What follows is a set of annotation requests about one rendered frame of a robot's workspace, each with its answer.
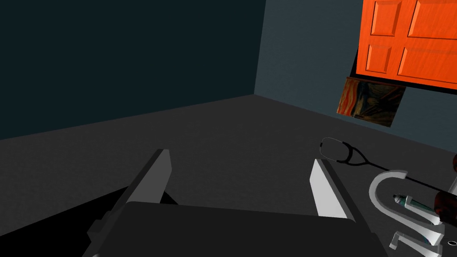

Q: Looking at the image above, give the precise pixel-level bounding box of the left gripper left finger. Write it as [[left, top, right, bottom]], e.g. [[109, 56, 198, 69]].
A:
[[125, 149, 172, 205]]

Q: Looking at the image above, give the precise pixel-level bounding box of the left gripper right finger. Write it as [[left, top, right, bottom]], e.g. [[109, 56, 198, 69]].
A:
[[309, 158, 356, 222]]

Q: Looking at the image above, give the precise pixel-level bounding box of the black stethoscope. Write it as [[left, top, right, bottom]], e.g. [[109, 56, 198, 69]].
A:
[[319, 137, 448, 192]]

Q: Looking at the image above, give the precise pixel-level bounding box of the green tube with grey cap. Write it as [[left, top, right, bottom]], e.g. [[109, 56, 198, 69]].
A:
[[392, 194, 436, 215]]

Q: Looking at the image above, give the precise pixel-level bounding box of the dark red round object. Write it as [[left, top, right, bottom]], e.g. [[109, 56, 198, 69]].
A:
[[433, 153, 457, 224]]

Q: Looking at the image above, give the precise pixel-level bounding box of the orange panelled door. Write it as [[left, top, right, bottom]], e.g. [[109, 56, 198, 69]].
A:
[[355, 0, 457, 90]]

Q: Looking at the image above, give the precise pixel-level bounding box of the dark orange wall painting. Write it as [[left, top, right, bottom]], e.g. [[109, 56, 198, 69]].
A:
[[337, 77, 407, 128]]

